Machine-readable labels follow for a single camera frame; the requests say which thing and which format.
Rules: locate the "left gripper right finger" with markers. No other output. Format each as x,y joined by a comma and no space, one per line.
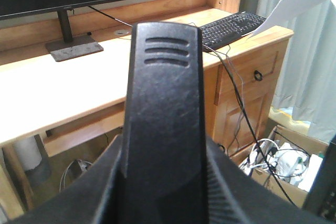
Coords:
234,197

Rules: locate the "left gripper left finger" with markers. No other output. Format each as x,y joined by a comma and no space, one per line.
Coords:
92,198

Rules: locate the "black and orange stapler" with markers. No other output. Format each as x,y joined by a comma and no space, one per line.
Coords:
163,164

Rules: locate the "wooden desk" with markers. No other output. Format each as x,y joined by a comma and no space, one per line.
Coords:
88,93

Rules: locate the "white paper roll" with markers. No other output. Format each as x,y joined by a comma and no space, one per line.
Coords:
28,153

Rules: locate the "light grey curtain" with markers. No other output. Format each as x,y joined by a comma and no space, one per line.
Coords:
307,80

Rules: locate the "black keyboard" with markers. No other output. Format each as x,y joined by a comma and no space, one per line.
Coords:
227,30

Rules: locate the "cardboard box with cables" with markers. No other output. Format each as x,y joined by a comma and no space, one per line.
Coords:
292,163

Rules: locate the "black drawer ring pull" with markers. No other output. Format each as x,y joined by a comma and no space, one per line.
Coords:
258,76

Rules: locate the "grey desk cable grommet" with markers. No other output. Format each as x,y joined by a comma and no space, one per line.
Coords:
121,32

